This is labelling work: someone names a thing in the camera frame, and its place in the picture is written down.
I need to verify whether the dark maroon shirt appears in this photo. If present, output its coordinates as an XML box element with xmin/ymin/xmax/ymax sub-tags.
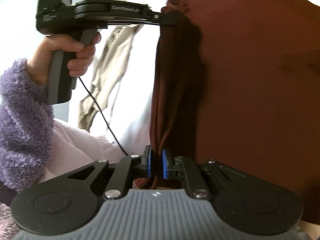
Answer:
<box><xmin>139</xmin><ymin>0</ymin><xmax>319</xmax><ymax>224</ymax></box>

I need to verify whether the person left hand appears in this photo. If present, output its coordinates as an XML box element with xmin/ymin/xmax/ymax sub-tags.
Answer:
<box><xmin>26</xmin><ymin>32</ymin><xmax>101</xmax><ymax>86</ymax></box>

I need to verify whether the beige garment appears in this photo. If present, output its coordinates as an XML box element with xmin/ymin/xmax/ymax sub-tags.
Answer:
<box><xmin>78</xmin><ymin>24</ymin><xmax>142</xmax><ymax>131</ymax></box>

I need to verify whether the purple fleece sleeve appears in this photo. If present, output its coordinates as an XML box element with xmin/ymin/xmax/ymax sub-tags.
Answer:
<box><xmin>1</xmin><ymin>59</ymin><xmax>54</xmax><ymax>192</ymax></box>

